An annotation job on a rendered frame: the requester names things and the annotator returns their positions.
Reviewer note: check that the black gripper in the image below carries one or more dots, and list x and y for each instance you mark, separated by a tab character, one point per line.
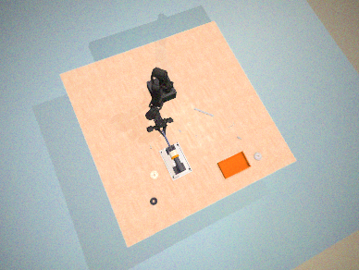
151	128

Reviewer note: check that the orange shallow open tray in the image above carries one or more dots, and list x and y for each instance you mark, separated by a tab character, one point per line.
233	165

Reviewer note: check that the cream flat washer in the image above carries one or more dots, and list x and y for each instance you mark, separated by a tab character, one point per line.
152	174

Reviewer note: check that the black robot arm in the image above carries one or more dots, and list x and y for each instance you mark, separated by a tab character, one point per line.
157	101

